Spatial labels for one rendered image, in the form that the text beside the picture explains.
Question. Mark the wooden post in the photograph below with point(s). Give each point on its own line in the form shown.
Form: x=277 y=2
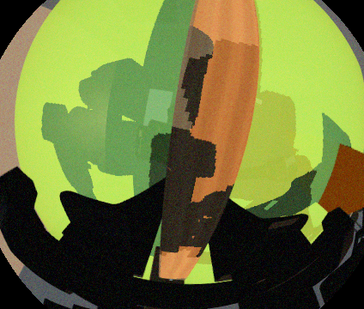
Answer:
x=155 y=273

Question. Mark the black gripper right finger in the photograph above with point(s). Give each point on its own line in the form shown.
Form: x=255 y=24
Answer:
x=240 y=233

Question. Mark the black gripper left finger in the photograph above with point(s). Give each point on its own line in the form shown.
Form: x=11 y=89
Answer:
x=134 y=222

